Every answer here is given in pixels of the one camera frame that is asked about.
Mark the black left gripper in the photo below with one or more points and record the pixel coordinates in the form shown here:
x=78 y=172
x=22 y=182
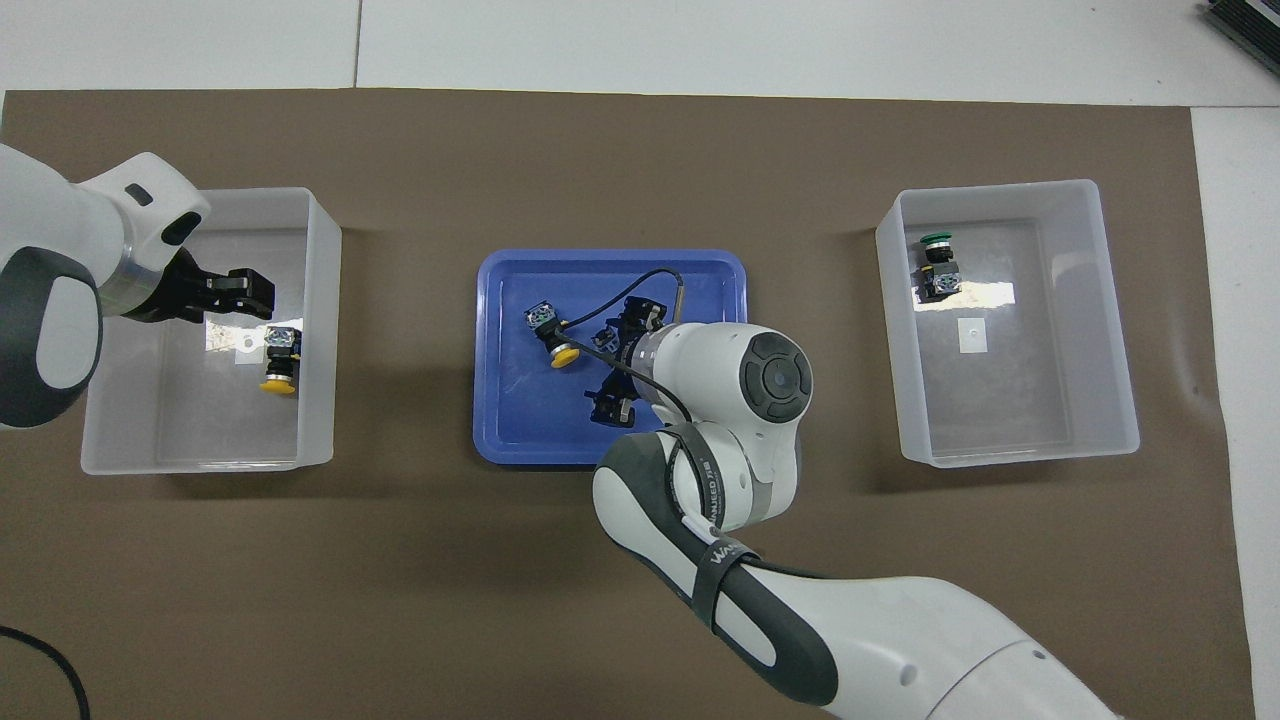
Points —
x=180 y=298

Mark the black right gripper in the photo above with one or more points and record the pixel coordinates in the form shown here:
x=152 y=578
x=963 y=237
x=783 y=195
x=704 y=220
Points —
x=632 y=368

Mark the green push button switch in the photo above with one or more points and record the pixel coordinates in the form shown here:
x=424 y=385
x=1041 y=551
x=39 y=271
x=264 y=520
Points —
x=940 y=275
x=606 y=338

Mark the yellow push button switch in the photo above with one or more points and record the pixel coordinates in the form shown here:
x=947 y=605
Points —
x=282 y=350
x=548 y=330

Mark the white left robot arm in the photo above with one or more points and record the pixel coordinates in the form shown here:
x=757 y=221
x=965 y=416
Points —
x=50 y=300

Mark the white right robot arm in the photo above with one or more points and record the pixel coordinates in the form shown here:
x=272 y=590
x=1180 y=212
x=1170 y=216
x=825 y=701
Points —
x=900 y=640

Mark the blue plastic tray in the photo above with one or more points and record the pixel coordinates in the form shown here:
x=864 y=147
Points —
x=520 y=420

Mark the translucent white plastic box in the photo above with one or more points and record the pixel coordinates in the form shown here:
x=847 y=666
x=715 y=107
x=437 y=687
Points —
x=1000 y=400
x=200 y=430

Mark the brown paper table mat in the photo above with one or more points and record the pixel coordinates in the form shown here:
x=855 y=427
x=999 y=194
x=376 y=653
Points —
x=400 y=600

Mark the dark ribbed device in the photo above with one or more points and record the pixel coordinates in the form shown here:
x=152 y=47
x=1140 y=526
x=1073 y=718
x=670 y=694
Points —
x=1250 y=25

